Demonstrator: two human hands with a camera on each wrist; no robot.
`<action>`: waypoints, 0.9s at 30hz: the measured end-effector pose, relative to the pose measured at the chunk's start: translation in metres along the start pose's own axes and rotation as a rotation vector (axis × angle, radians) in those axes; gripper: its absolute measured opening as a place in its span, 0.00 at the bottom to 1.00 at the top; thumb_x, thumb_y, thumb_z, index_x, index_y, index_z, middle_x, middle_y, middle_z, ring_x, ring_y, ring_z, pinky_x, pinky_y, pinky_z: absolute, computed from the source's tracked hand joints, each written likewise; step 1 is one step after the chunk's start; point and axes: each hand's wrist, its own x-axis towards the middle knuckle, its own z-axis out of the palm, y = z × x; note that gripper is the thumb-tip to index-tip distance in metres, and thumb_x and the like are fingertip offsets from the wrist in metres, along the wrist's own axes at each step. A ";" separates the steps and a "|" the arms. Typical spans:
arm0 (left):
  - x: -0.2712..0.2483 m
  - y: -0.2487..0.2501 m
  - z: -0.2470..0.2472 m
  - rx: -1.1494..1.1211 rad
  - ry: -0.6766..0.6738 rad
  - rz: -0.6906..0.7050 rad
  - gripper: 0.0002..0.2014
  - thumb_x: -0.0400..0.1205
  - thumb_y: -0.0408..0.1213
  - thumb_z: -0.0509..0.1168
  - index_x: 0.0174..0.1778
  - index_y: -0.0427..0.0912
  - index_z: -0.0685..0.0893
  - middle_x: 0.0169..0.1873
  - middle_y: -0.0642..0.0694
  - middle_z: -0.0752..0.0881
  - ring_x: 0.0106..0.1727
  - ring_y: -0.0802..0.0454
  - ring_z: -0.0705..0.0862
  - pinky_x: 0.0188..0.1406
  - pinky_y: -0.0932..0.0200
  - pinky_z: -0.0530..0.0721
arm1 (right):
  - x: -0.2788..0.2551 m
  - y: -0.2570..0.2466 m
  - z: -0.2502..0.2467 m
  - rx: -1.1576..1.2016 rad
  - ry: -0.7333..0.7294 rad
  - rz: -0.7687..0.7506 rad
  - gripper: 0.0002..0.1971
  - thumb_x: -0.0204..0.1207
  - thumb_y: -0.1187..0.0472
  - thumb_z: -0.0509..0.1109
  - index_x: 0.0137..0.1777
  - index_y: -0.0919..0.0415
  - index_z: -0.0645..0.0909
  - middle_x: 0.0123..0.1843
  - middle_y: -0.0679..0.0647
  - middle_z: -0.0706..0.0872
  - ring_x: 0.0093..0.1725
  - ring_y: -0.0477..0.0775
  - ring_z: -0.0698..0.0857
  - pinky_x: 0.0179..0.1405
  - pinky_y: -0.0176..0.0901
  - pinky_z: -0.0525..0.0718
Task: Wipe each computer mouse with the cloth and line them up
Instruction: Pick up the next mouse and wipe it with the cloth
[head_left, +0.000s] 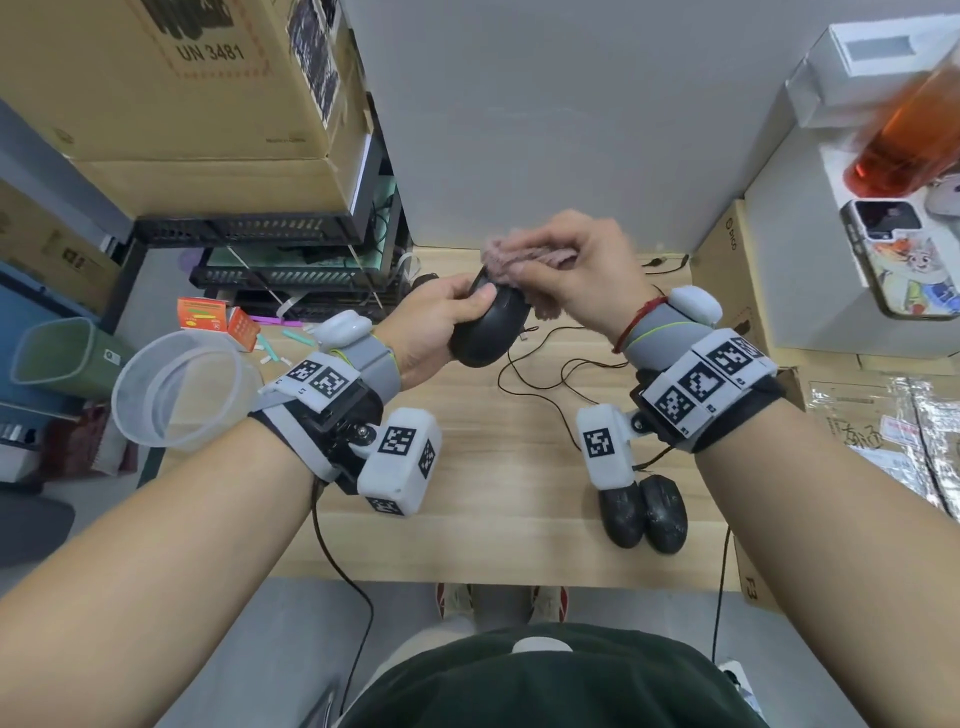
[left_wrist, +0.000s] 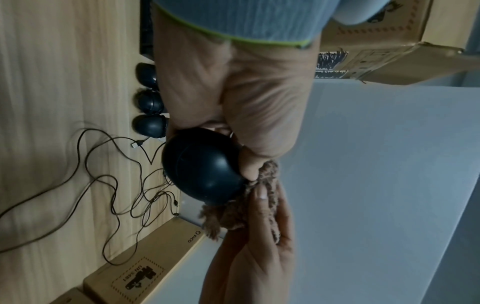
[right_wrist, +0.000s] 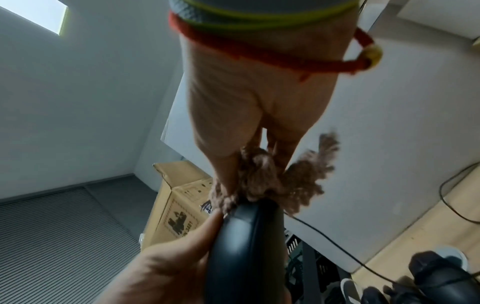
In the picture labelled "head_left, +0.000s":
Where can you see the plain orange small box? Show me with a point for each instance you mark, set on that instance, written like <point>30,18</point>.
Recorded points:
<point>242,330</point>

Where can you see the orange bottle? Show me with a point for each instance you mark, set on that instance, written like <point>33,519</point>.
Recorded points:
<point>904,142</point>

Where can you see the person's right hand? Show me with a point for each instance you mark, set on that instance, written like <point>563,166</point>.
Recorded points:
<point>607,285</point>

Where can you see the dark grey padded seat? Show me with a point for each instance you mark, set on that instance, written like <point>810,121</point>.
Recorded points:
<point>34,529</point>

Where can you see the white right wrist puck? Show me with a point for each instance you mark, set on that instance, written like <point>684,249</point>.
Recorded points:
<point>694,306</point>

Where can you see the black stacked tray rack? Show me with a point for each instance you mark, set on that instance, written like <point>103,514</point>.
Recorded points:
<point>255,232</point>

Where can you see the large white box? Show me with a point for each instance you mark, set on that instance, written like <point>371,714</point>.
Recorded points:
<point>795,277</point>

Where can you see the large stamped cardboard box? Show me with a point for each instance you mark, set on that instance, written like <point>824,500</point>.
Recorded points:
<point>135,82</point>

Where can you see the plain cardboard box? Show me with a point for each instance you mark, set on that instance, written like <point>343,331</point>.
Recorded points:
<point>210,187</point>

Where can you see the person's right forearm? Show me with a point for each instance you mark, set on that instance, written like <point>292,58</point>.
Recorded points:
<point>832,585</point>

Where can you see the green trash bin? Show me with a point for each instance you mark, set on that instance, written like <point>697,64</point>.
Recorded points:
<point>56,360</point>

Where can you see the grey wrist sleeve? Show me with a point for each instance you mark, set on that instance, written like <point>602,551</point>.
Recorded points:
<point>660,334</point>
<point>375,364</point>

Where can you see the person's left shoe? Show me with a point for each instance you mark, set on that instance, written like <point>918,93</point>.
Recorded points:
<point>455,600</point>

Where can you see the white left wrist puck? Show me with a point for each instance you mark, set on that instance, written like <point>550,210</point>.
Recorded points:
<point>345,330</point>

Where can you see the teal pen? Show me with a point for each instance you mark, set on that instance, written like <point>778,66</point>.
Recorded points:
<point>298,337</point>
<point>268,349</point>

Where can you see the clear plastic basin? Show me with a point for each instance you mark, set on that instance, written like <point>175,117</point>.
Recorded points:
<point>135,405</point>

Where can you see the grey right wrist sleeve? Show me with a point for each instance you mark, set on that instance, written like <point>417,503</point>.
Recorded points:
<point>660,334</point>

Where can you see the person's left hand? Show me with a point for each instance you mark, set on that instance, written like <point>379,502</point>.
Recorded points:
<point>420,330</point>

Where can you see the white chest device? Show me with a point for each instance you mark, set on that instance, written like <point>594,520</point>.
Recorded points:
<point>541,645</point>

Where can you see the blue panel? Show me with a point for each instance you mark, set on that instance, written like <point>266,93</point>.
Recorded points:
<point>19,315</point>

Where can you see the white wrist puck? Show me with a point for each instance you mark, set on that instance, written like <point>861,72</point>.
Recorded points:
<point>694,306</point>
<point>345,330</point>

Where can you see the grey left wrist sleeve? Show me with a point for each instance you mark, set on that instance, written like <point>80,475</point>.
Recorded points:
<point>375,364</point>

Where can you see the person's beige trousers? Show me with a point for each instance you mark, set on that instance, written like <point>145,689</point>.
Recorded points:
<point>409,660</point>

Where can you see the pink fluffy wiping cloth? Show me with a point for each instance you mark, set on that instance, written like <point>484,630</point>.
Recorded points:
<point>517,262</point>

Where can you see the person's left forearm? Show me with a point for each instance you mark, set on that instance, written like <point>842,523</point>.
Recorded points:
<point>150,592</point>

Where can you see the small stamped cardboard box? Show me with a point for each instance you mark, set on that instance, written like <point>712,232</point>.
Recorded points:
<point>727,300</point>

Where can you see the lettered brown cardboard box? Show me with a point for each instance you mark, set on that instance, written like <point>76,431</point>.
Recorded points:
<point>754,585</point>

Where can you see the white power strip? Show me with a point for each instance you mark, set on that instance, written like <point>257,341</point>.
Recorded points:
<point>742,682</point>

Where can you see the small white boxes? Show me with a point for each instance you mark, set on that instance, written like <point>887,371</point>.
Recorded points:
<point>832,82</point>

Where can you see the white rounded device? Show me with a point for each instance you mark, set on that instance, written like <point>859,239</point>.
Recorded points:
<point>943,196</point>

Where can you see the dark red bag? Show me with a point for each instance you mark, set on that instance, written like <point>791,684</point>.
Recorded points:
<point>86,442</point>

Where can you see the purple plastic strip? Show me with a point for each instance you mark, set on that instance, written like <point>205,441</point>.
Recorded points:
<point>277,321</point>

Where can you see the cardboard box with small prints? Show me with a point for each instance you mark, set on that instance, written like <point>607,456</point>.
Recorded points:
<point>52,255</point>

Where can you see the orange box with green print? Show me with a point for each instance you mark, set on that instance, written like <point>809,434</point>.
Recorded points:
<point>202,315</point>

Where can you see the left wrist camera rig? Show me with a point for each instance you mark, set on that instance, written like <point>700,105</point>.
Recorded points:
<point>401,469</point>

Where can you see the phone with colourful case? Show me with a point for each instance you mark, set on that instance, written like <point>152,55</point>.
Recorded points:
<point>900,259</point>

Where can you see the person's dark shirt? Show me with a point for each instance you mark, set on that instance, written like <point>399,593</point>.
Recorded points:
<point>555,690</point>

